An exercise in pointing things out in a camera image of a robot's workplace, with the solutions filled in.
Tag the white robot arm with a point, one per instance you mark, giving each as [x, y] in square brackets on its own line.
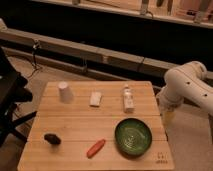
[185, 82]

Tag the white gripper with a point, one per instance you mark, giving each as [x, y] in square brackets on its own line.
[166, 109]

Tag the orange carrot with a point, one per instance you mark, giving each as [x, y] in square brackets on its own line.
[95, 148]

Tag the black chair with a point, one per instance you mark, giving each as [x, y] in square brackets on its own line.
[12, 90]

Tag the black computer mouse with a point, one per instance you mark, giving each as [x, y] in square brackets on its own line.
[52, 139]

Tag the wooden board table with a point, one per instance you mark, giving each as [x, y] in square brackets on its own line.
[80, 125]

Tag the white ceramic cup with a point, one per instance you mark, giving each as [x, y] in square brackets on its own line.
[65, 93]

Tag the white eraser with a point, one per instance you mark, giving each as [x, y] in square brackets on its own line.
[95, 99]

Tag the small white bottle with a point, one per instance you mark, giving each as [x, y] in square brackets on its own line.
[128, 100]

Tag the green ceramic bowl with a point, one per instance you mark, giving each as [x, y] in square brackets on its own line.
[133, 137]

